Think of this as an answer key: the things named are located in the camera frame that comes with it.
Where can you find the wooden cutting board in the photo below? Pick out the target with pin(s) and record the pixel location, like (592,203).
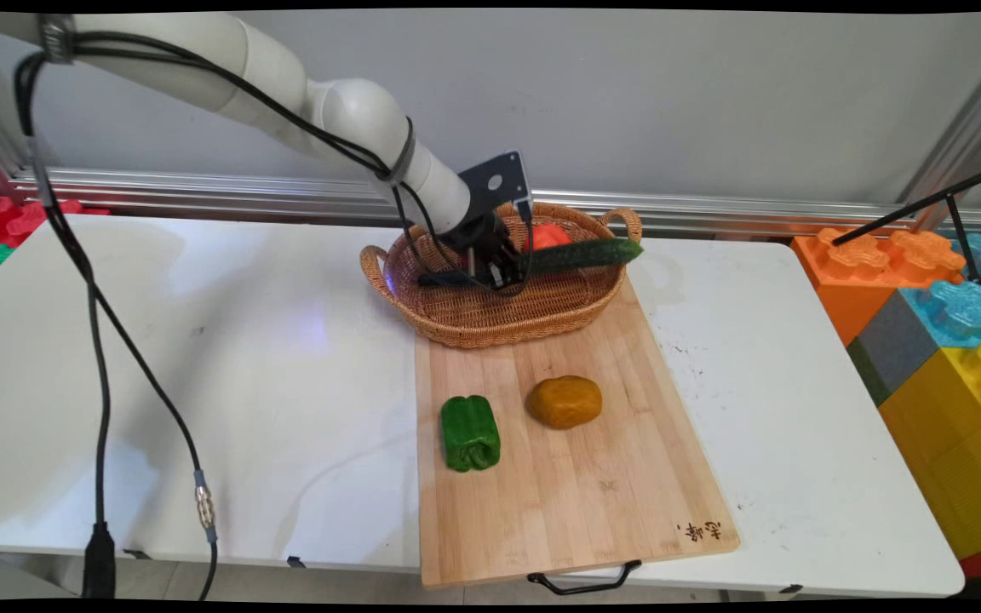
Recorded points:
(576,485)

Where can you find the orange brown potato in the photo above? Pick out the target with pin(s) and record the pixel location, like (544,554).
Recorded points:
(565,402)

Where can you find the black wrist camera mount plate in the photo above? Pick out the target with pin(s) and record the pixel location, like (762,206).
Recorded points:
(499,183)

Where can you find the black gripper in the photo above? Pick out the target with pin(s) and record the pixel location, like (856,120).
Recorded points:
(484,234)

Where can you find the woven wicker basket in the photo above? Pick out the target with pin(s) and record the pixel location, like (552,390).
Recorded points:
(499,319)

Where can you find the grey toy block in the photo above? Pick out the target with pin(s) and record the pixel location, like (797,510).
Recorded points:
(895,349)

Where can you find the yellow toy block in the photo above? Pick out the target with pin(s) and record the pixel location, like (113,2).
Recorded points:
(950,451)

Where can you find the blue toy block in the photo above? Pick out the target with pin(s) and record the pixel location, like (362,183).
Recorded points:
(963,311)

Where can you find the green bell pepper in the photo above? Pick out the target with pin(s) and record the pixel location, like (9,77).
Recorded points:
(469,434)

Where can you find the orange toy block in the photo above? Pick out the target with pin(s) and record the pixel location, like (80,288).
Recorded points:
(848,281)

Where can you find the slanted aluminium frame post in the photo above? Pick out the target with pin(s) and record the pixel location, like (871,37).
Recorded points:
(967,128)

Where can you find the black tripod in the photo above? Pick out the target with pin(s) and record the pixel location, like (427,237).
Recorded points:
(925,203)

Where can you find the horizontal aluminium frame rail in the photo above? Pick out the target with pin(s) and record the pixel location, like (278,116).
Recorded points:
(243,194)

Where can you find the long green cucumber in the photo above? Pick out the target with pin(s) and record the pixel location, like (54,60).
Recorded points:
(593,253)

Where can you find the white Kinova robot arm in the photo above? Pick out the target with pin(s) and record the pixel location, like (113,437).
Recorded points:
(346,111)

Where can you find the red toy block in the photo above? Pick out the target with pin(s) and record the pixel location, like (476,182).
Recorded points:
(5,217)

